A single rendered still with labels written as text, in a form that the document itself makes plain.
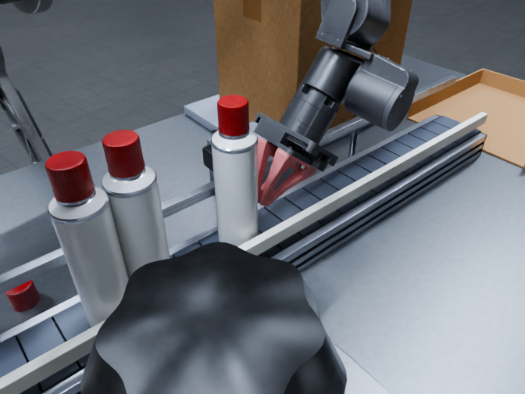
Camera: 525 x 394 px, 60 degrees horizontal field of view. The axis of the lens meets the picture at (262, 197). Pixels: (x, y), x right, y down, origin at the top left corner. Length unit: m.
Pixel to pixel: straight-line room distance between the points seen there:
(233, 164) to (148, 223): 0.11
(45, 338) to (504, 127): 0.92
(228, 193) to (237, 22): 0.45
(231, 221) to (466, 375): 0.31
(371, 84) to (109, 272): 0.34
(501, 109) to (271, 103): 0.55
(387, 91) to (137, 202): 0.29
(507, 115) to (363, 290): 0.64
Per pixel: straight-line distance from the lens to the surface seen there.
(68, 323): 0.56
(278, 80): 0.83
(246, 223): 0.54
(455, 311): 0.64
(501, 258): 0.74
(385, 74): 0.54
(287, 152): 0.53
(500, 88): 1.27
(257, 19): 0.84
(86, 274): 0.46
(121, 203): 0.44
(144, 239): 0.47
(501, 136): 1.05
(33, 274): 0.51
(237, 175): 0.50
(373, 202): 0.69
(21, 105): 1.51
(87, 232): 0.43
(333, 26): 0.55
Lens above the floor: 1.29
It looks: 37 degrees down
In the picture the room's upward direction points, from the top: straight up
